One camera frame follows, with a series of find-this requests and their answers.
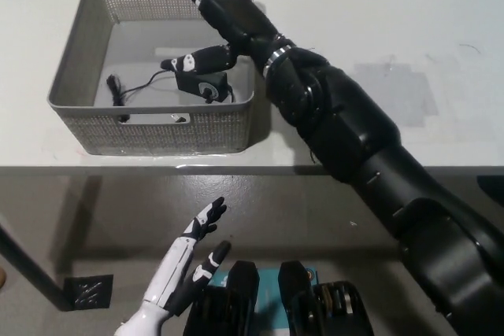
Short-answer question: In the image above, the right robot hand black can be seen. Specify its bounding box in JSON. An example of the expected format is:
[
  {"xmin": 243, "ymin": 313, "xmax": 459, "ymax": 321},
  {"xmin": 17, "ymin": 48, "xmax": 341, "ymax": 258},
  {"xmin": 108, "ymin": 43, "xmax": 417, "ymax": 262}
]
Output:
[{"xmin": 160, "ymin": 0, "xmax": 295, "ymax": 76}]

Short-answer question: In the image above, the grey perforated plastic basket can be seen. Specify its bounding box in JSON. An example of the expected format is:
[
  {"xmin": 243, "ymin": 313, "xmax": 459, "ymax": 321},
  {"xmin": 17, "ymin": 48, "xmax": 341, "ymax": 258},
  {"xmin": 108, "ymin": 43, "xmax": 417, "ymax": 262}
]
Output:
[{"xmin": 46, "ymin": 0, "xmax": 256, "ymax": 157}]

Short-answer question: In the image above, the robot body black teal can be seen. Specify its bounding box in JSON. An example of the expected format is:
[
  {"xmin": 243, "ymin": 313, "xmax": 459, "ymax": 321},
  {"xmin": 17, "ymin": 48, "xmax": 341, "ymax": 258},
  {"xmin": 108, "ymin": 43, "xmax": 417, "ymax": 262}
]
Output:
[{"xmin": 183, "ymin": 260, "xmax": 375, "ymax": 336}]

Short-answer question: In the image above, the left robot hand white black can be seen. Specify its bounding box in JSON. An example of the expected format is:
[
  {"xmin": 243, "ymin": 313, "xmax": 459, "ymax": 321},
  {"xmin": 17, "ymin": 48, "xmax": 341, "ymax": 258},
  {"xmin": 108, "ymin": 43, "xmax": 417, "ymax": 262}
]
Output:
[{"xmin": 143, "ymin": 196, "xmax": 233, "ymax": 319}]

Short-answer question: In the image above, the black metal table leg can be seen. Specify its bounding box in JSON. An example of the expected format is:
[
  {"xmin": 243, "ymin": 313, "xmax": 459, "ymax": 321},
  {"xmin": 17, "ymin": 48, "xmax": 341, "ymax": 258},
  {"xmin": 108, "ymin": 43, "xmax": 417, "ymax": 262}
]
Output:
[{"xmin": 0, "ymin": 213, "xmax": 76, "ymax": 312}]

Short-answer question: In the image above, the black power adapter with cord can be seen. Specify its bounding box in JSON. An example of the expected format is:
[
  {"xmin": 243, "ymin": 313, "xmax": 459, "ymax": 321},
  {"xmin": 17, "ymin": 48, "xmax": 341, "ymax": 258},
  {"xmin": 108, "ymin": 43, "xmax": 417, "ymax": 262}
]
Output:
[{"xmin": 106, "ymin": 69, "xmax": 237, "ymax": 124}]

